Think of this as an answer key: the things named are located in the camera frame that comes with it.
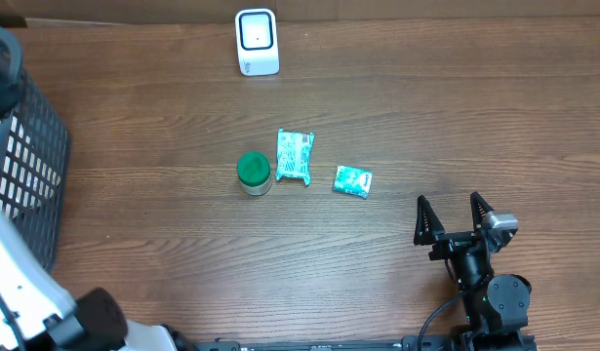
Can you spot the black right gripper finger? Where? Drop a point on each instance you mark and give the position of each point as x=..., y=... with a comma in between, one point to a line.
x=480, y=211
x=428, y=226

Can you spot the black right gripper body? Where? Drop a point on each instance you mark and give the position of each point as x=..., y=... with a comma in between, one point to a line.
x=451, y=245

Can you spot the small teal tissue pack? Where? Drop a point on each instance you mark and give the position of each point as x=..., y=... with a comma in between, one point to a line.
x=353, y=181

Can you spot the teal white snack packet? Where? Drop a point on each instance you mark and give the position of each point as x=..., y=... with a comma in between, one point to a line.
x=293, y=155

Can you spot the green lid clear jar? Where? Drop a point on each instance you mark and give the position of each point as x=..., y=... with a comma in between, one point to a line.
x=254, y=173

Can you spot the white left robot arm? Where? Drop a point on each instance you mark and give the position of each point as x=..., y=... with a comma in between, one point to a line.
x=36, y=313

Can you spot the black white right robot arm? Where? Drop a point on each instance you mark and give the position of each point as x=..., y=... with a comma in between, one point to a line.
x=495, y=306

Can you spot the white barcode scanner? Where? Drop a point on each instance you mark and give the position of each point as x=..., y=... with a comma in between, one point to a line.
x=257, y=42

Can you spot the black plastic mesh basket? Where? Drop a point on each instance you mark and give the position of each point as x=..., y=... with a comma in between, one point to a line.
x=34, y=155

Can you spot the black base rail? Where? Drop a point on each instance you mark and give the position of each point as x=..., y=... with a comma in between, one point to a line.
x=319, y=346

